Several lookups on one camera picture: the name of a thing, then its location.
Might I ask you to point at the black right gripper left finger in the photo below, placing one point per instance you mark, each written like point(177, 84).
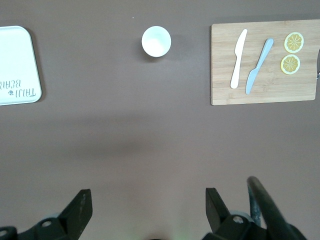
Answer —
point(75, 215)

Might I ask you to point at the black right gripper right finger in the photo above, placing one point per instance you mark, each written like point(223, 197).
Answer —
point(217, 215)

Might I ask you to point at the white plastic cup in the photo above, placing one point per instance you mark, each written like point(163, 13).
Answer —
point(156, 41)

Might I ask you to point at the cream tray with bear print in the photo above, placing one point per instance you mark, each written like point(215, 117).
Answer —
point(17, 65)

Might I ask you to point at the bamboo cutting board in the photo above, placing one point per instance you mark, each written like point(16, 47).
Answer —
point(270, 85)

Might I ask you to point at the white plastic knife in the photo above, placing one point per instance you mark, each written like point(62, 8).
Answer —
point(237, 62)

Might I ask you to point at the grey plastic knife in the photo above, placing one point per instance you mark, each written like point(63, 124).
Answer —
point(258, 66)

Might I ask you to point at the yellow lemon slice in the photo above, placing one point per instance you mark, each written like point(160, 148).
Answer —
point(290, 64)
point(294, 42)

